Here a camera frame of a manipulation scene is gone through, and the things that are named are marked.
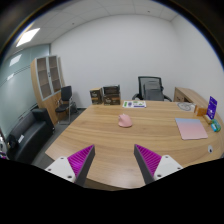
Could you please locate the pink mouse pad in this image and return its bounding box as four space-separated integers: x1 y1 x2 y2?
175 118 208 140

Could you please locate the wooden side desk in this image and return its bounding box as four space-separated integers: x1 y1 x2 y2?
174 87 208 108

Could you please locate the brown cardboard box left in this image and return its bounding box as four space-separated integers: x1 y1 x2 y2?
90 88 103 104

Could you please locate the coiled white cable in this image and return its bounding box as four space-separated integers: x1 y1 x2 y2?
176 101 196 112

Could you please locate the pink computer mouse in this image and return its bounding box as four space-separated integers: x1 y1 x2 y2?
118 114 132 128

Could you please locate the small white round sticker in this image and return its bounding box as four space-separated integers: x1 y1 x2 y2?
208 145 213 154

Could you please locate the teal small packet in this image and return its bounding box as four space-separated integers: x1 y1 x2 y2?
211 119 221 132

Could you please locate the black leather sofa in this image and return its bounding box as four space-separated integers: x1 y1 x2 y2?
6 108 55 164

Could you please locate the white green paper sheet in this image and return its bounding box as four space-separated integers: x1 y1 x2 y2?
122 100 146 108

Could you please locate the purple standing card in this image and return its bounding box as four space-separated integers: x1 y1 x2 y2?
207 97 217 119

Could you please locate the black mesh office chair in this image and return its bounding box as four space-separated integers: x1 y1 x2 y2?
132 76 172 101

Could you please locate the dark cardboard box right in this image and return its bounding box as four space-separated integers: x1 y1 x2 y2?
103 85 120 105

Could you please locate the small wooden block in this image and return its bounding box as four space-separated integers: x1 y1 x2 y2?
194 106 207 116

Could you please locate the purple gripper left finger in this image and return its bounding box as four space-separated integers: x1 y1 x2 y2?
46 145 95 186

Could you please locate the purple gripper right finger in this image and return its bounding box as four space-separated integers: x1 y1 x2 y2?
134 144 182 184

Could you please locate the wooden glass-door cabinet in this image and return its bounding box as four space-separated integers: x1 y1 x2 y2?
30 55 64 124

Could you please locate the black visitor chair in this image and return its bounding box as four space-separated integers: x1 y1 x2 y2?
55 86 78 115

